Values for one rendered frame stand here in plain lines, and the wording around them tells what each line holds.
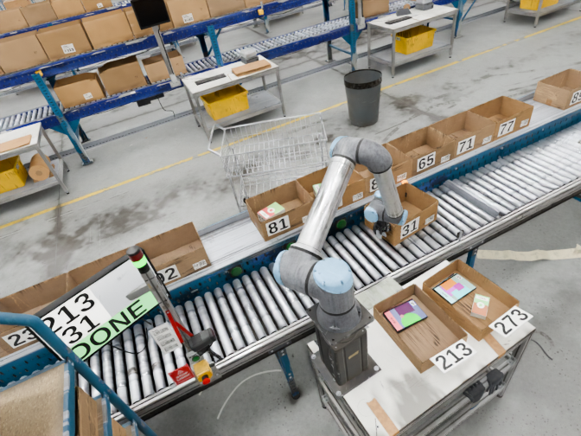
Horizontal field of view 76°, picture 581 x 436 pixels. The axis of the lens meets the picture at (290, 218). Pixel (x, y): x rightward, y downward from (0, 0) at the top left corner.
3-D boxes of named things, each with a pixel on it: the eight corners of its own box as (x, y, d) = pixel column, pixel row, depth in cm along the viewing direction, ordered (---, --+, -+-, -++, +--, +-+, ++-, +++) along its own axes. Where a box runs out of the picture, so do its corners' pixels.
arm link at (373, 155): (391, 135, 159) (411, 214, 213) (364, 132, 166) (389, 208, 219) (381, 157, 156) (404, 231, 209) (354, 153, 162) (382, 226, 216)
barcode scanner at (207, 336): (221, 345, 178) (213, 335, 171) (199, 359, 177) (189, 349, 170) (218, 335, 183) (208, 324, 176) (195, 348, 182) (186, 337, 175)
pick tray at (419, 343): (420, 375, 178) (422, 363, 172) (372, 317, 206) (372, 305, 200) (466, 346, 185) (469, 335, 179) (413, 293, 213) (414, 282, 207)
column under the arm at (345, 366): (381, 370, 183) (381, 332, 161) (337, 400, 175) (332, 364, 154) (349, 331, 201) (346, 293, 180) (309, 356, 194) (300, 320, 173)
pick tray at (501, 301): (478, 342, 186) (482, 331, 179) (420, 293, 213) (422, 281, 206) (516, 313, 194) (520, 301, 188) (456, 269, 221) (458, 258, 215)
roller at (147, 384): (144, 398, 189) (155, 395, 192) (132, 322, 227) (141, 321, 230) (144, 404, 192) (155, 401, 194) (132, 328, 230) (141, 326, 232)
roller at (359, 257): (386, 279, 227) (380, 285, 228) (341, 231, 265) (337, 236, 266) (381, 278, 224) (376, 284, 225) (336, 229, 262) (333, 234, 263)
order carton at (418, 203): (394, 246, 243) (394, 227, 232) (364, 224, 263) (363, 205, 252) (437, 219, 255) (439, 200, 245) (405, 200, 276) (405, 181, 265)
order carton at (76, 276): (81, 323, 217) (66, 305, 206) (80, 289, 239) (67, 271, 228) (148, 294, 227) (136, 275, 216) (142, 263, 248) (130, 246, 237)
